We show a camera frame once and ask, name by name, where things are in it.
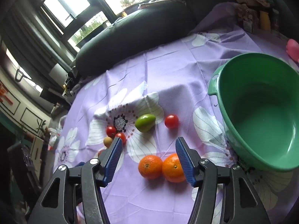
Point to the orange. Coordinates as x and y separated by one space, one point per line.
171 170
150 167

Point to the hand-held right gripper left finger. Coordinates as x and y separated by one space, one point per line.
114 161

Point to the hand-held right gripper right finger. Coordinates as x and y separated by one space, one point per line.
184 163

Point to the red cherry tomato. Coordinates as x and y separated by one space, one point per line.
111 130
122 137
171 121

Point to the dark green bolster cushion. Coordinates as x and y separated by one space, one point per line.
130 35

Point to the pink plush toy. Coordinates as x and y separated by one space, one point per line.
293 49

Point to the green lime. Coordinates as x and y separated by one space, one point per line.
144 122

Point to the tan round fruit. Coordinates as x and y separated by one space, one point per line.
107 141

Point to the clear bag of snacks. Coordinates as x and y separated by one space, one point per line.
247 21

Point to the window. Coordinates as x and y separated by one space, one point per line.
67 4

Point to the purple floral cloth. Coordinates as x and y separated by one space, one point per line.
175 74

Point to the green plastic basin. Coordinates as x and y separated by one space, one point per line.
257 112

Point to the yellow bottle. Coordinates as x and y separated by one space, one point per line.
265 19

